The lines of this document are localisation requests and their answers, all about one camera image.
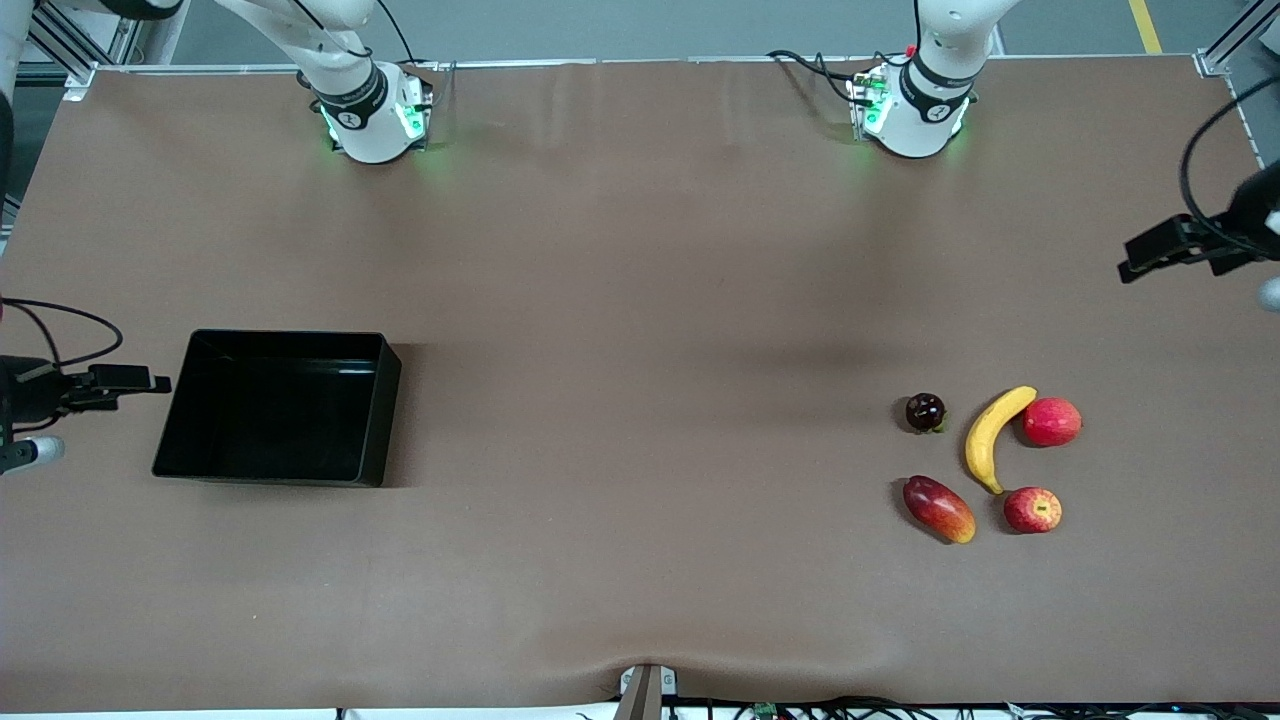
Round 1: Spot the yellow banana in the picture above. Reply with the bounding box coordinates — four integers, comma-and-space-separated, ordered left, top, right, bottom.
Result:
964, 385, 1039, 495

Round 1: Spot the red yellow mango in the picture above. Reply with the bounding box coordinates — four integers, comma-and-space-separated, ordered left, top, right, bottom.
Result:
902, 475, 977, 545

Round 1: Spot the black right arm base cable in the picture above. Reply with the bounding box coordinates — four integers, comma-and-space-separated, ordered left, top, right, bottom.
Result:
375, 0, 441, 111

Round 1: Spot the aluminium frame profile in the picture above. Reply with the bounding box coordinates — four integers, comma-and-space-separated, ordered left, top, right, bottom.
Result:
1195, 0, 1280, 79
25, 0, 151, 101

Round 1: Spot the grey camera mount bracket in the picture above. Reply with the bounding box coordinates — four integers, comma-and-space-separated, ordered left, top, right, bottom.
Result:
618, 663, 678, 720

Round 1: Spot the small red apple yellow spot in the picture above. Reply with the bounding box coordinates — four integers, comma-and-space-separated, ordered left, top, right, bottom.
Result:
1003, 486, 1064, 535

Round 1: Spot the red peach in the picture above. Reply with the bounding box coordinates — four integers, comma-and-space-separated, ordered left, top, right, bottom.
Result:
1022, 397, 1083, 448

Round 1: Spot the brown table cover sheet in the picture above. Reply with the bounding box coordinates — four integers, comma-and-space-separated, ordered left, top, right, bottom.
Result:
0, 55, 1280, 713

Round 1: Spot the silver table edge rail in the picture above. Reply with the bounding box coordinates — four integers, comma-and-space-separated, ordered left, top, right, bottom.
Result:
60, 55, 1201, 73

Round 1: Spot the black plastic box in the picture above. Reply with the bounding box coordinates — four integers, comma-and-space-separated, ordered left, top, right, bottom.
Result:
152, 329, 403, 488

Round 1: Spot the black arm base cable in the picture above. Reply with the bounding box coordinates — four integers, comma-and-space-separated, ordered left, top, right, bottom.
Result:
375, 0, 441, 111
767, 48, 886, 106

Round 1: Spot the black left arm base cable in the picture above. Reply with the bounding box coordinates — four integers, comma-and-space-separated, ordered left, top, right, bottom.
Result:
767, 48, 886, 106

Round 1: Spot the dark purple mangosteen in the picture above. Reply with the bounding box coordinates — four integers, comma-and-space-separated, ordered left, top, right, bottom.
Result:
905, 392, 948, 435

